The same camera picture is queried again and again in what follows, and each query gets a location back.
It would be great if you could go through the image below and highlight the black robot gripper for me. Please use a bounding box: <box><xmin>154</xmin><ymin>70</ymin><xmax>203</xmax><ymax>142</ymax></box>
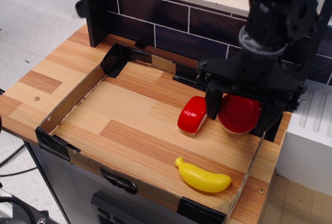
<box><xmin>198</xmin><ymin>49</ymin><xmax>307</xmax><ymax>137</ymax></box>

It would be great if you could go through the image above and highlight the red-lidded spice bottle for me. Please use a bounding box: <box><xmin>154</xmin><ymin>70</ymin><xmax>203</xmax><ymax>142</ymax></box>
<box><xmin>218</xmin><ymin>94</ymin><xmax>261</xmax><ymax>134</ymax></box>

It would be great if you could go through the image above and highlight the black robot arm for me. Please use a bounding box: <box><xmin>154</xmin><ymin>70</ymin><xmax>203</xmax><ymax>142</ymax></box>
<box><xmin>198</xmin><ymin>0</ymin><xmax>321</xmax><ymax>134</ymax></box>

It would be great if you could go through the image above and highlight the cardboard fence with black tape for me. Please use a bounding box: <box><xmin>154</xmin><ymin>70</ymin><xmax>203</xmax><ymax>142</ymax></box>
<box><xmin>36</xmin><ymin>45</ymin><xmax>280</xmax><ymax>223</ymax></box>

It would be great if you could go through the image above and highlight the red toy cheese wheel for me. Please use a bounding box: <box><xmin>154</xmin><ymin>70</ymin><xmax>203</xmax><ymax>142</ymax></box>
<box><xmin>177</xmin><ymin>96</ymin><xmax>207</xmax><ymax>135</ymax></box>

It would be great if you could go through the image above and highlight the white ribbed cabinet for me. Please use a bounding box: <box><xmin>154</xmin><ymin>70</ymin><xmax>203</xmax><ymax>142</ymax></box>
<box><xmin>276</xmin><ymin>80</ymin><xmax>331</xmax><ymax>195</ymax></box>

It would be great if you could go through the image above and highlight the yellow toy banana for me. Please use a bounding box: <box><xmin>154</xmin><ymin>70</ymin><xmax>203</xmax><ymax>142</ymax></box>
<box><xmin>175</xmin><ymin>157</ymin><xmax>231</xmax><ymax>193</ymax></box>

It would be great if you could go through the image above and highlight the dark brick-pattern back panel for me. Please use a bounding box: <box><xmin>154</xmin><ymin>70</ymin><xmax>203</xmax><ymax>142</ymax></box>
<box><xmin>84</xmin><ymin>0</ymin><xmax>331</xmax><ymax>92</ymax></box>

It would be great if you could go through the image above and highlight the black chair caster wheel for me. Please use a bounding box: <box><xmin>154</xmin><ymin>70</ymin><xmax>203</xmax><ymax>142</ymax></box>
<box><xmin>75</xmin><ymin>0</ymin><xmax>86</xmax><ymax>18</ymax></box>

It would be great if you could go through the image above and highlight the black floor cable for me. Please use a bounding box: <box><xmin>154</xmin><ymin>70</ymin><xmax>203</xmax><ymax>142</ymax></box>
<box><xmin>0</xmin><ymin>141</ymin><xmax>39</xmax><ymax>178</ymax></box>

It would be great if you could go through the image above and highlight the black metal bracket with bolt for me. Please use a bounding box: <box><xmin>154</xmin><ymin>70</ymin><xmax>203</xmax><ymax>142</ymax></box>
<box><xmin>1</xmin><ymin>197</ymin><xmax>57</xmax><ymax>223</ymax></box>

